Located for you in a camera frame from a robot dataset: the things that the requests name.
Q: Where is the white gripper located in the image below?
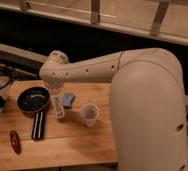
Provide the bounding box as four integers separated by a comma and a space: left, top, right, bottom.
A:
51, 94, 65, 120

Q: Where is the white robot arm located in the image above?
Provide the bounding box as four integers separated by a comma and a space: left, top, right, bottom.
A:
40, 48, 187, 171

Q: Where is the black frying pan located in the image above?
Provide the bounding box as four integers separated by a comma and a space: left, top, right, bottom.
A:
17, 87, 50, 141

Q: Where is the translucent plastic cup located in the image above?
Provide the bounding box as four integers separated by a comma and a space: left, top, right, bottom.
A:
80, 103, 99, 127

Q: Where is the wooden rail frame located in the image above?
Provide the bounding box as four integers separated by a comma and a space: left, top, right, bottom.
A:
0, 0, 188, 46

